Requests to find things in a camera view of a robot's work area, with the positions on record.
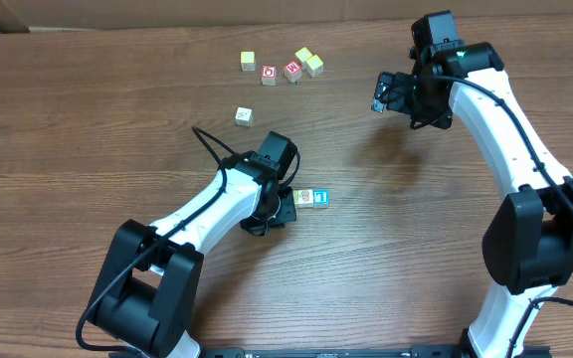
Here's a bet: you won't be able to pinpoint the white block yellow sides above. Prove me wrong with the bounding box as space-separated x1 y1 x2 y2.
296 189 314 208

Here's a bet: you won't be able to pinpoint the white picture block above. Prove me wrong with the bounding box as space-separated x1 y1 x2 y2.
235 107 254 127

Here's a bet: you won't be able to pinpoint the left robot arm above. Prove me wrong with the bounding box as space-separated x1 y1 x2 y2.
75 131 300 358

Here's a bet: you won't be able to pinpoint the yellow block back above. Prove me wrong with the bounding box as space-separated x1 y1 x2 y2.
294 47 312 68

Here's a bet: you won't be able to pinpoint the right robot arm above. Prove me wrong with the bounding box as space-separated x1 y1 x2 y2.
371 11 573 357

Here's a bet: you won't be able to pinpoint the white block blue letter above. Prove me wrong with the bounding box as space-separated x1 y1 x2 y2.
312 189 329 208

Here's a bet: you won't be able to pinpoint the red block letter O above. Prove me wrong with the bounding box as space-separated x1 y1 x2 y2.
261 66 277 86

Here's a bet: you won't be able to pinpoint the cardboard box wall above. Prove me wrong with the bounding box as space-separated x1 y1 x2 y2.
0 0 573 33

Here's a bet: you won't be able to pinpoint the red block letter E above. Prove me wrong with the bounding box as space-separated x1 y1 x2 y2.
284 61 302 84

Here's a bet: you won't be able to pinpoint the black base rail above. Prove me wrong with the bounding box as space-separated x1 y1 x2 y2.
199 345 474 358

